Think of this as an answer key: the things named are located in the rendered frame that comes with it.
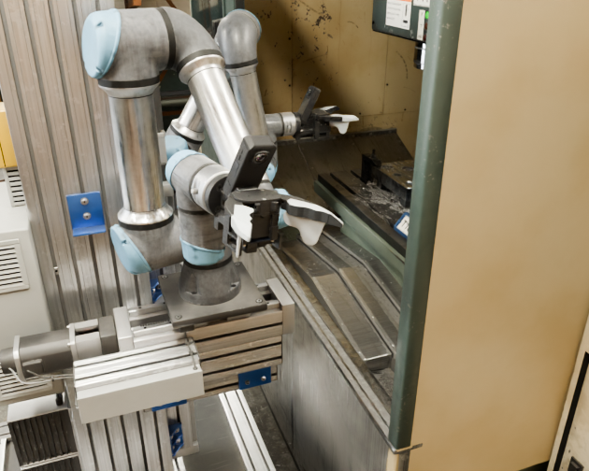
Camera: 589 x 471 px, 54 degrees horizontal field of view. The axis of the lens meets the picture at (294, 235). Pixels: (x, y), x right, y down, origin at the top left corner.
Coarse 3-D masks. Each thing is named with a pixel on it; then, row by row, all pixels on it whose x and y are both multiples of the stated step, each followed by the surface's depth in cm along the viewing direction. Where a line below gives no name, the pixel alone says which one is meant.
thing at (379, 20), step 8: (376, 0) 200; (384, 0) 195; (376, 8) 201; (384, 8) 196; (416, 8) 178; (424, 8) 173; (376, 16) 202; (384, 16) 196; (416, 16) 178; (424, 16) 174; (376, 24) 203; (384, 24) 197; (416, 24) 179; (384, 32) 198; (392, 32) 193; (400, 32) 188; (408, 32) 184; (416, 32) 180; (424, 32) 175; (416, 40) 181
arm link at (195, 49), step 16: (176, 16) 109; (176, 32) 108; (192, 32) 110; (176, 48) 109; (192, 48) 110; (208, 48) 111; (176, 64) 112; (192, 64) 110; (208, 64) 111; (224, 64) 115; (192, 80) 111; (208, 80) 110; (224, 80) 112; (208, 96) 109; (224, 96) 110; (208, 112) 109; (224, 112) 109; (240, 112) 112; (208, 128) 110; (224, 128) 108; (240, 128) 109; (224, 144) 108; (224, 160) 108
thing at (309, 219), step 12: (288, 204) 82; (300, 204) 82; (312, 204) 83; (288, 216) 84; (300, 216) 82; (312, 216) 81; (324, 216) 80; (300, 228) 84; (312, 228) 83; (312, 240) 84
